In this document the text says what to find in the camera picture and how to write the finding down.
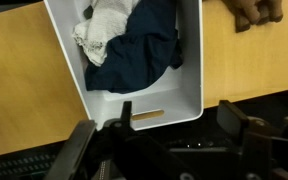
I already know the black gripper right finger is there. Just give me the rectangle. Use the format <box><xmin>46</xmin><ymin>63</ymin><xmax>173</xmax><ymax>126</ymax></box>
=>
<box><xmin>216</xmin><ymin>99</ymin><xmax>274</xmax><ymax>180</ymax></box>

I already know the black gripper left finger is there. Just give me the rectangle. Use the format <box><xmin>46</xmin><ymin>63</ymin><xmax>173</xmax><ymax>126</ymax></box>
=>
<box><xmin>43</xmin><ymin>119</ymin><xmax>98</xmax><ymax>180</ymax></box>

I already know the black perforated breadboard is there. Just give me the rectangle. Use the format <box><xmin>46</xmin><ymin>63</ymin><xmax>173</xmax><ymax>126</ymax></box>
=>
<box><xmin>0</xmin><ymin>141</ymin><xmax>72</xmax><ymax>180</ymax></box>

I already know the white plastic basket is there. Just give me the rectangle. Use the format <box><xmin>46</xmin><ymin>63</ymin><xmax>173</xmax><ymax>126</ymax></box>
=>
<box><xmin>43</xmin><ymin>0</ymin><xmax>205</xmax><ymax>131</ymax></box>

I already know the white towel cloth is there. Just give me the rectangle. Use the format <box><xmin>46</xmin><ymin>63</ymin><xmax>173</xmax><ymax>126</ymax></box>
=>
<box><xmin>71</xmin><ymin>0</ymin><xmax>141</xmax><ymax>68</ymax></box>

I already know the dark blue cloth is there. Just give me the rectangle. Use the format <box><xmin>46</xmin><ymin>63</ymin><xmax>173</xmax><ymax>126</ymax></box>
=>
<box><xmin>84</xmin><ymin>0</ymin><xmax>184</xmax><ymax>95</ymax></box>

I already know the black clamp orange handle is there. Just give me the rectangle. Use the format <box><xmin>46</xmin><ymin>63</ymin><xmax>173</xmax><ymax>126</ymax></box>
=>
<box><xmin>97</xmin><ymin>100</ymin><xmax>202</xmax><ymax>180</ymax></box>

